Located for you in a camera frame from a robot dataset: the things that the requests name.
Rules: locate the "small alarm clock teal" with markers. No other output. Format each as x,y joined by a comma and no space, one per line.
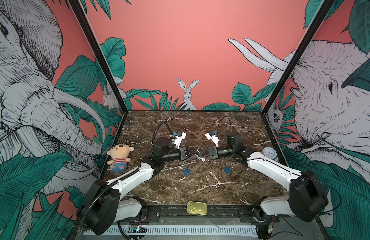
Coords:
270,153

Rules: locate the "blue padlock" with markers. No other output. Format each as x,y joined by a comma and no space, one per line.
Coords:
187,171
227,170

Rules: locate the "black mounting rail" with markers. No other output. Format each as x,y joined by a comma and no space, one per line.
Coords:
134,211

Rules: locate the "white vented strip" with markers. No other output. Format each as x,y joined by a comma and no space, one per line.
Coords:
171,230

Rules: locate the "right black frame post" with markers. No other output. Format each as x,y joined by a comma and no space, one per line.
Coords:
315,24

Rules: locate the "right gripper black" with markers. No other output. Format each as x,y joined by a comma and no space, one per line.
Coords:
213,151

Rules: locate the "small circuit board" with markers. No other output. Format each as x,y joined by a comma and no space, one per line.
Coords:
135,230

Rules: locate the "left black frame post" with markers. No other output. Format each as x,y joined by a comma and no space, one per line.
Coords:
91,38

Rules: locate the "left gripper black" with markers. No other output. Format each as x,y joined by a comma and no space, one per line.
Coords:
183,154

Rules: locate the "plush doll toy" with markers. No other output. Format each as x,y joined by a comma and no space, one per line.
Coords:
119,157

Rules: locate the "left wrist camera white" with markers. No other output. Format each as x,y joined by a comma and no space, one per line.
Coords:
177,138

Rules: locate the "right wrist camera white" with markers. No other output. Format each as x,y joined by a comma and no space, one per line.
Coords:
213,136

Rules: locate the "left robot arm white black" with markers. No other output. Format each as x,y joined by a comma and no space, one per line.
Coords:
112,191

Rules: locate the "black frame post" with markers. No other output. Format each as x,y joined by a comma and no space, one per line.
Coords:
91,38
315,24

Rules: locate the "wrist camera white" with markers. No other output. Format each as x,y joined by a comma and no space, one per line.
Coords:
177,138
213,136

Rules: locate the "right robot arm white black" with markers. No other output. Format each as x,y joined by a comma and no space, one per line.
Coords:
306,198

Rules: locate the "yellow tin can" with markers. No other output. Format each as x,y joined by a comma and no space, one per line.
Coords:
196,208

